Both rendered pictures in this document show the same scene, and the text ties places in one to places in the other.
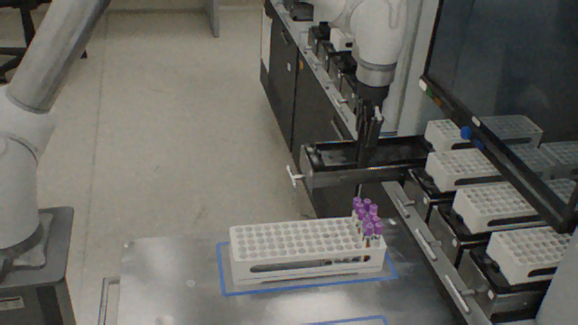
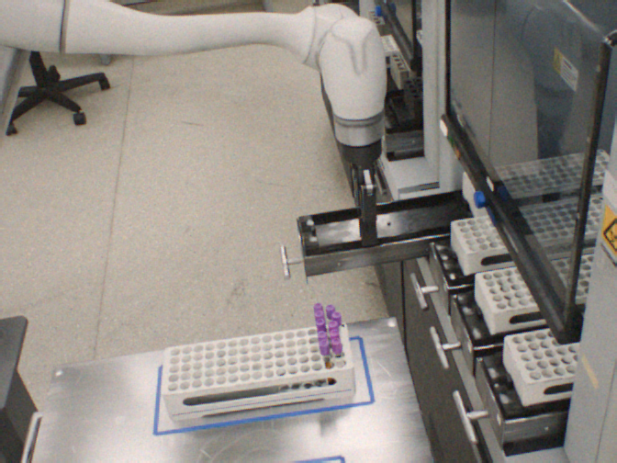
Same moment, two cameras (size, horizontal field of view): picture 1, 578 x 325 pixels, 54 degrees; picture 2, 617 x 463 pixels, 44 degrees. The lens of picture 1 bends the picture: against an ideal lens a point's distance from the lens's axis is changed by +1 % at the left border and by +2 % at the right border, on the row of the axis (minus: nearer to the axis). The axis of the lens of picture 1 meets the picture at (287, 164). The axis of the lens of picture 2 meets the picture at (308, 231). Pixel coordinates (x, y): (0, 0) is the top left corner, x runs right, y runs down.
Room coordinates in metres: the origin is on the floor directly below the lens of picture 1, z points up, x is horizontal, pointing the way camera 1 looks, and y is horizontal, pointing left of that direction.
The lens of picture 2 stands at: (0.04, -0.34, 1.76)
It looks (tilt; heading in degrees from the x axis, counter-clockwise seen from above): 38 degrees down; 13
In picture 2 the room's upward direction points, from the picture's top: 8 degrees counter-clockwise
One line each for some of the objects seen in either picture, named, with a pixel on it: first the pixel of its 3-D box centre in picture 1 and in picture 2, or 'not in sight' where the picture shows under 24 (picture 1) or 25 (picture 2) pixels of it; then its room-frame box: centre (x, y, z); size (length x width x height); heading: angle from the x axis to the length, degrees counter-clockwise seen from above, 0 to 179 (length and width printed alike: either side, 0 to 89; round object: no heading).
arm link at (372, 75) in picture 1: (376, 69); (359, 122); (1.21, -0.19, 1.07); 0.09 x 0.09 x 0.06
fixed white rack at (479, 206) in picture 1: (522, 207); (567, 291); (1.03, -0.55, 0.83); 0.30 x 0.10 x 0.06; 105
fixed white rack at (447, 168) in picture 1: (488, 169); (534, 237); (1.18, -0.51, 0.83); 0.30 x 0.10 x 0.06; 105
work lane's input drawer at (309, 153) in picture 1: (418, 157); (454, 221); (1.30, -0.36, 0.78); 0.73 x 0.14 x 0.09; 105
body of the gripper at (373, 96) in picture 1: (371, 97); (362, 157); (1.21, -0.19, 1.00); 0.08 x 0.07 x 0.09; 15
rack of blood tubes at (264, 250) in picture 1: (305, 248); (259, 370); (0.82, -0.05, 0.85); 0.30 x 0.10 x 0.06; 103
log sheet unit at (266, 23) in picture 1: (264, 39); not in sight; (2.97, 0.18, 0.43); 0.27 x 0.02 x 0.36; 15
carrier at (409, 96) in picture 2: not in sight; (412, 100); (1.69, -0.26, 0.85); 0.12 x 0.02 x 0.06; 15
